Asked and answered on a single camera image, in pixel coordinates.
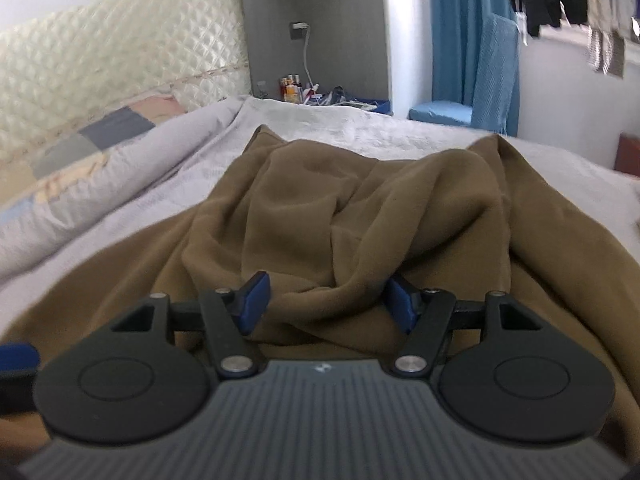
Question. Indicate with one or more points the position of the wall socket with charger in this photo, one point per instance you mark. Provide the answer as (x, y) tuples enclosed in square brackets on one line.
[(298, 30)]

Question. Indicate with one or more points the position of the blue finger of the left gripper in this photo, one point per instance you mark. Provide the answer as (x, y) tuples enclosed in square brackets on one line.
[(18, 357)]

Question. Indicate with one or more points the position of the brown hoodie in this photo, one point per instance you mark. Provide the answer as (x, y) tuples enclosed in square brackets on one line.
[(330, 227)]

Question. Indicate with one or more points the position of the blue covered chair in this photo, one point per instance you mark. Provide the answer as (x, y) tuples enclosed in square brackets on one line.
[(495, 105)]

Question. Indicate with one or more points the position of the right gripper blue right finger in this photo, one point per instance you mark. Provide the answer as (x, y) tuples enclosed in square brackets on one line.
[(424, 316)]

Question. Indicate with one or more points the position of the red storage box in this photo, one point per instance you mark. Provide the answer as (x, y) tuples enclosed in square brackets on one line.
[(627, 160)]

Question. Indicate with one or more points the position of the striped hanging garment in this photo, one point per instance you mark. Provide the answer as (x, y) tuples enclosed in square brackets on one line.
[(607, 53)]

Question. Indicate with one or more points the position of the grey white wardrobe cabinet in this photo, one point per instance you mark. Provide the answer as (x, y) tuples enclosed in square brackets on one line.
[(374, 49)]

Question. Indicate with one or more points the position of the bottles on nightstand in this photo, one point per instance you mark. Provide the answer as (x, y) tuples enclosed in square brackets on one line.
[(294, 91)]

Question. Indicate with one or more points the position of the patchwork pillow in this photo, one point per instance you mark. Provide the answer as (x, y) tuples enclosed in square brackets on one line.
[(73, 154)]

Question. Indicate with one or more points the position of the blue curtain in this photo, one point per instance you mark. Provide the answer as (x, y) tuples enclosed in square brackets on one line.
[(457, 26)]

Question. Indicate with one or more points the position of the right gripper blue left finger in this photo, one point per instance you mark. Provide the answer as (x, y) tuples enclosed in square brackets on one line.
[(229, 317)]

